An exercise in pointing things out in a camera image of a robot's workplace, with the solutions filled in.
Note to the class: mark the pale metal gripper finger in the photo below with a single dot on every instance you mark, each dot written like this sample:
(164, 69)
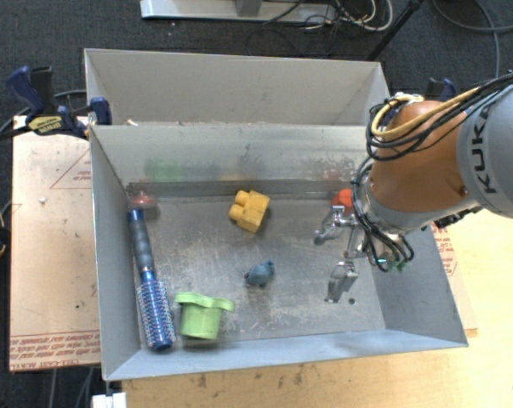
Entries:
(341, 279)
(330, 228)

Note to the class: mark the orange-red ball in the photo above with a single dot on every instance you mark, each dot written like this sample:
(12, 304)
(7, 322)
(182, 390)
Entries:
(343, 198)

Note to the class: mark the blue-grey toy animal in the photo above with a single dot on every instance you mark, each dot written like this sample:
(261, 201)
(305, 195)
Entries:
(261, 273)

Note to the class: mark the yellow toy building block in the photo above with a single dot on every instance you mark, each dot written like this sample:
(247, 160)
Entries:
(249, 211)

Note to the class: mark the grey metal bin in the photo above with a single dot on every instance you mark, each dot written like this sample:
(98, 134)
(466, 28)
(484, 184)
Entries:
(239, 249)

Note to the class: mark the light green plastic cup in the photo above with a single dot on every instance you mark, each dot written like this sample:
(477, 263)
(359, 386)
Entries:
(198, 317)

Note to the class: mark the blue round hair brush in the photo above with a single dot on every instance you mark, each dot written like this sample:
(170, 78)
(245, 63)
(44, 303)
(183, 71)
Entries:
(147, 270)

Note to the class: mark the brown cardboard board, red print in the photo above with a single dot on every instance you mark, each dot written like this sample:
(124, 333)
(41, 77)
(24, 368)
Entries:
(52, 249)

